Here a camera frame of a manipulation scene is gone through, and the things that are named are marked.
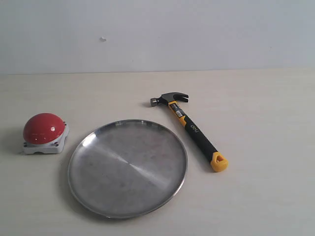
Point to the round steel plate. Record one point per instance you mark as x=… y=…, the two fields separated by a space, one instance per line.
x=127 y=168

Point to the red dome push button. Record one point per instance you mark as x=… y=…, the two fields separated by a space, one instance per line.
x=45 y=133

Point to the yellow black claw hammer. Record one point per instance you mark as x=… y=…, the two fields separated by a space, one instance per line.
x=217 y=161

